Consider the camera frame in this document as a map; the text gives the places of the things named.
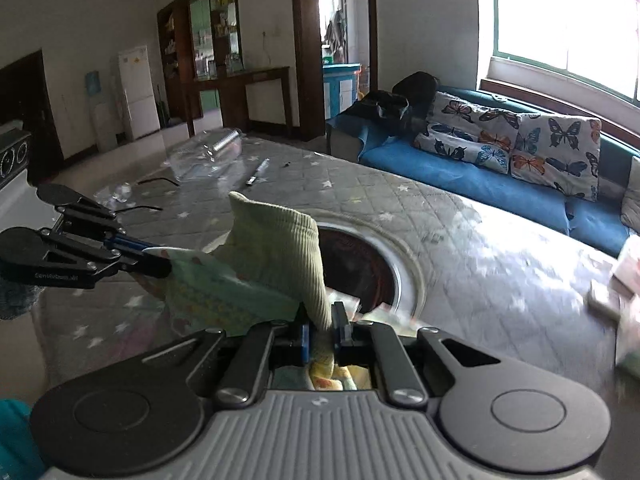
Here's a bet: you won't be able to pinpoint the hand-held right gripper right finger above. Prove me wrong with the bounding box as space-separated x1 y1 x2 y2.
334 302 501 407

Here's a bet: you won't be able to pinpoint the dark wooden console table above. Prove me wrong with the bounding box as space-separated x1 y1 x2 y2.
194 66 293 136

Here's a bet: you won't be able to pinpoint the clear plastic storage box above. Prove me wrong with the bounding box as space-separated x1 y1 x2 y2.
614 294 640 367

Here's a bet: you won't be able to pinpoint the butterfly print pillow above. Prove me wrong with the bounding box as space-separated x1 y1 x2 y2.
510 114 602 202
413 124 513 175
427 91 522 143

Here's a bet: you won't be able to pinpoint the black marker pen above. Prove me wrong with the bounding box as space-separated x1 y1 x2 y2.
245 158 271 187

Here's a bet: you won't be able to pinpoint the clear plastic food container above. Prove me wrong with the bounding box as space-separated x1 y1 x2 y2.
167 128 244 181

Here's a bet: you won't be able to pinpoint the window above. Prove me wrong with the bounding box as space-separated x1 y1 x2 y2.
492 0 640 103

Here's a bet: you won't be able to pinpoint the dark wooden door frame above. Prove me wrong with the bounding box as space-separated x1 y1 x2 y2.
290 0 379 142

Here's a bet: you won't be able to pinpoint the grey quilted star table cover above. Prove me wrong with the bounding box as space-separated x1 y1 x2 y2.
30 132 631 411

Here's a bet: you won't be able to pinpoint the blue sofa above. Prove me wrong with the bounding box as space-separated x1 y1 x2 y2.
326 85 640 258

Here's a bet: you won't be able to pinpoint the water dispenser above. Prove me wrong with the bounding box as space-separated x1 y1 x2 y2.
85 70 121 153

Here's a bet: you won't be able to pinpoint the green printed jacket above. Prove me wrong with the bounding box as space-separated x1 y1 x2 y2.
131 191 373 391

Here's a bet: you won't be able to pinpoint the grey cushion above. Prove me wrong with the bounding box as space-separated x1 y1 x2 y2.
620 156 640 233

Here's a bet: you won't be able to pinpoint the pink tissue pack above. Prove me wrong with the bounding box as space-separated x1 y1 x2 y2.
611 234 640 293

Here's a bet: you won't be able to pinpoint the dark wooden shelf cabinet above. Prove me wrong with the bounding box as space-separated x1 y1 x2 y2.
156 0 244 123

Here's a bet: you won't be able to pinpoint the hanging clothes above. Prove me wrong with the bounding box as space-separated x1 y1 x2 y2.
324 10 348 53

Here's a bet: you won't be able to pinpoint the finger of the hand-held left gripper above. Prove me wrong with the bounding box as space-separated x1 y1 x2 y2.
35 232 173 288
55 202 156 253

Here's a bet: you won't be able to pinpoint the black bag on sofa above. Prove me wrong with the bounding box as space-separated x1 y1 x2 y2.
352 90 411 133

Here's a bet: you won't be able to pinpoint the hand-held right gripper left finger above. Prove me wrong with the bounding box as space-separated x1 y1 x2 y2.
140 304 312 407

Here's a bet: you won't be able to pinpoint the flat white box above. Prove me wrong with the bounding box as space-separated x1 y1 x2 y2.
586 279 623 320

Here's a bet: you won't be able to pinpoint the person's teal clothing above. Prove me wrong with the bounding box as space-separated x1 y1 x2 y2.
0 399 47 480

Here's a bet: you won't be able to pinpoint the blue cabinet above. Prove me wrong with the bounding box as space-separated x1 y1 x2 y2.
322 62 362 120

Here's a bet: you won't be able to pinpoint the white refrigerator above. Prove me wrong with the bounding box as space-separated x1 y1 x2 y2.
117 45 162 142

